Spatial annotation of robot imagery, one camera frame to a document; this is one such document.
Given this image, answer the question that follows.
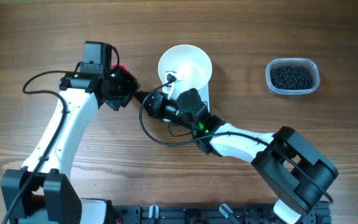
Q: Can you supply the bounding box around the clear plastic bean container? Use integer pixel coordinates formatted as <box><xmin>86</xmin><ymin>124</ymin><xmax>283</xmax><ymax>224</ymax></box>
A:
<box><xmin>265</xmin><ymin>58</ymin><xmax>320</xmax><ymax>95</ymax></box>

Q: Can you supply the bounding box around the pink measuring scoop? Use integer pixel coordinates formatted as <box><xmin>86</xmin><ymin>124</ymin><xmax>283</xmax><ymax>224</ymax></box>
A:
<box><xmin>111</xmin><ymin>65</ymin><xmax>140</xmax><ymax>98</ymax></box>

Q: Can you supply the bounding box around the right black camera cable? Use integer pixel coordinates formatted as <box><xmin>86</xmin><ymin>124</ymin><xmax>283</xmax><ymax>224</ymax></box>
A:
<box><xmin>139</xmin><ymin>77</ymin><xmax>334</xmax><ymax>205</ymax></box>

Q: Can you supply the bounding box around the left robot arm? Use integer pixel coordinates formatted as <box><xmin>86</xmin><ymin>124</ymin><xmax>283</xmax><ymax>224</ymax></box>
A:
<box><xmin>1</xmin><ymin>41</ymin><xmax>140</xmax><ymax>223</ymax></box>

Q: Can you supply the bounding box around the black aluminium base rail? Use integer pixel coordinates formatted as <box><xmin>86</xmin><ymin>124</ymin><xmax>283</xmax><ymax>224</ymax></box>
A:
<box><xmin>107</xmin><ymin>202</ymin><xmax>332</xmax><ymax>224</ymax></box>

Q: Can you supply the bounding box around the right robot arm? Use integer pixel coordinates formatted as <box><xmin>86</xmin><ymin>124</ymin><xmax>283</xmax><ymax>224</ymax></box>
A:
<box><xmin>134</xmin><ymin>88</ymin><xmax>338</xmax><ymax>223</ymax></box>

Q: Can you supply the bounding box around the white round bowl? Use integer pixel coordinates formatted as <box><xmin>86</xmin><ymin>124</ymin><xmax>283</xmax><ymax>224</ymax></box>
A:
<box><xmin>157</xmin><ymin>44</ymin><xmax>213</xmax><ymax>98</ymax></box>

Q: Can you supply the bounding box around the white digital kitchen scale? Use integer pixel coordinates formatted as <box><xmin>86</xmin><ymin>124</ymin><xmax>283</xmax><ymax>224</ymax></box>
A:
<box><xmin>162</xmin><ymin>82</ymin><xmax>210</xmax><ymax>111</ymax></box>

